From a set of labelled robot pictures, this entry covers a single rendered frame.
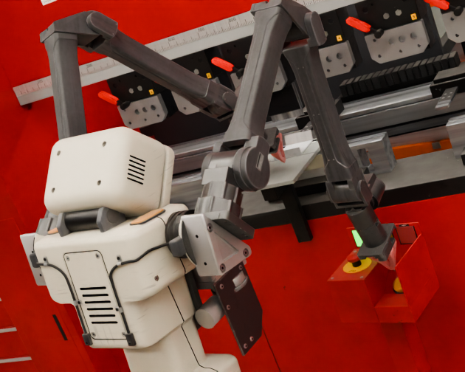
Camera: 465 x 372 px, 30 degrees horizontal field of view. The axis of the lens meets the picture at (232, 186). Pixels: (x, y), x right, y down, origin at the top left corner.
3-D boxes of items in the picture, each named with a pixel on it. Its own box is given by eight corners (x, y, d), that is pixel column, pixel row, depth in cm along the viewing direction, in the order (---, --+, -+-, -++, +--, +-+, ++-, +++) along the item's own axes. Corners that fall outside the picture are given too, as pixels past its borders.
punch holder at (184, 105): (181, 116, 248) (159, 63, 243) (193, 105, 255) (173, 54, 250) (224, 105, 240) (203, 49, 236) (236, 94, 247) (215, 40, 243)
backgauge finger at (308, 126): (281, 149, 248) (275, 133, 247) (310, 117, 269) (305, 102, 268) (318, 141, 242) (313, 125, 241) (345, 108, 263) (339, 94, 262)
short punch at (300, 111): (271, 123, 241) (260, 92, 238) (274, 120, 243) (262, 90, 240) (302, 116, 236) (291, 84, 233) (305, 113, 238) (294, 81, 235)
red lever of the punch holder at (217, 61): (210, 57, 231) (242, 72, 229) (217, 53, 234) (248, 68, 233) (209, 63, 232) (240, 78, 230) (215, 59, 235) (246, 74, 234)
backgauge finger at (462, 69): (421, 118, 227) (415, 101, 225) (440, 85, 248) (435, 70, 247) (466, 108, 221) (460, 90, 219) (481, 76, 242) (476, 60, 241)
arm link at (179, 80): (64, 43, 194) (86, 26, 186) (71, 22, 196) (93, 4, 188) (214, 123, 215) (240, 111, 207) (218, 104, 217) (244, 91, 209)
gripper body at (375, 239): (398, 228, 198) (384, 204, 195) (384, 260, 192) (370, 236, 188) (373, 230, 202) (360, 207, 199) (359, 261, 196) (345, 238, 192)
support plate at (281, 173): (233, 195, 224) (232, 192, 223) (269, 156, 245) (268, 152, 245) (294, 183, 215) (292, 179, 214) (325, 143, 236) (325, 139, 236)
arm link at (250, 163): (247, -12, 173) (288, -24, 167) (282, 28, 182) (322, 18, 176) (196, 182, 154) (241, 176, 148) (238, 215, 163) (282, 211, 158)
